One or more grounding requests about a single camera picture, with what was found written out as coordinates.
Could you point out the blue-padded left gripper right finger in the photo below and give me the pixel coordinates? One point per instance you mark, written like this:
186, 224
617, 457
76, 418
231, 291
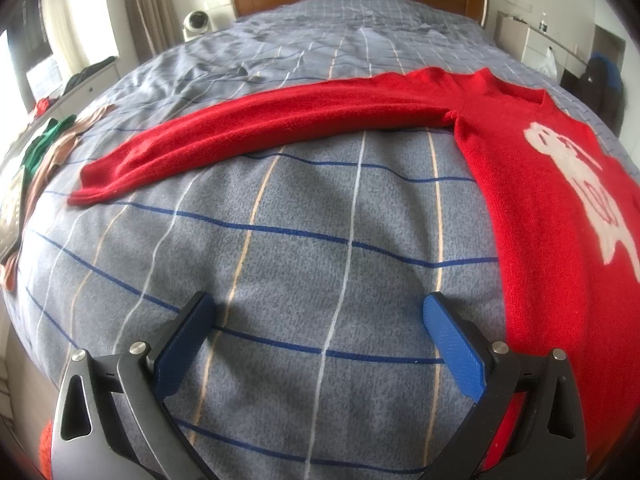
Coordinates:
526, 420

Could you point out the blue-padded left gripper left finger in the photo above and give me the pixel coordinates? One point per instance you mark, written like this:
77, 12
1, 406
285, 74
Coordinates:
88, 439

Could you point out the red knit sweater white motif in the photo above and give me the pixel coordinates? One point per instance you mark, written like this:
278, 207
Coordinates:
565, 215

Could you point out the dark clothes on bench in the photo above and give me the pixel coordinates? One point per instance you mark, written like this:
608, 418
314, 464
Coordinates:
87, 72

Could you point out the tan pink garment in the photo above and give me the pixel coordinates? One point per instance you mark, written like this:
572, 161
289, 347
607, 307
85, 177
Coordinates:
55, 157

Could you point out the grey plaid bed cover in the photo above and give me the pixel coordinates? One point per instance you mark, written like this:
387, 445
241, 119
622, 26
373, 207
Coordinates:
318, 254

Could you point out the green garment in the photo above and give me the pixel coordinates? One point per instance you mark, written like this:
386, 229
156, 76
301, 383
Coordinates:
38, 148

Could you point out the white window bench cabinet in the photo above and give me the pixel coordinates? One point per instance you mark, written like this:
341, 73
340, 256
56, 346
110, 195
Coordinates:
73, 102

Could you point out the red item on bench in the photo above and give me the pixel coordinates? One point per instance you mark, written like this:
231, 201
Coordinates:
43, 105

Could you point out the black and blue backpack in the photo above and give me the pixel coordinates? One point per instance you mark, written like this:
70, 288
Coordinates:
601, 88

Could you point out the white plastic bag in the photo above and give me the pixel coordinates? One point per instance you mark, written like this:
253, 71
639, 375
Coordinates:
548, 66

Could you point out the white bedside cabinet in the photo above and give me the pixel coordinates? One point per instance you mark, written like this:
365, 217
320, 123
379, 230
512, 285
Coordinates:
528, 45

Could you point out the beige curtain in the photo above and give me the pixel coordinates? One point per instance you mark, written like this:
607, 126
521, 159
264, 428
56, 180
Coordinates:
154, 27

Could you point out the white round fan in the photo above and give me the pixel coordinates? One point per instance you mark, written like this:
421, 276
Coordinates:
195, 24

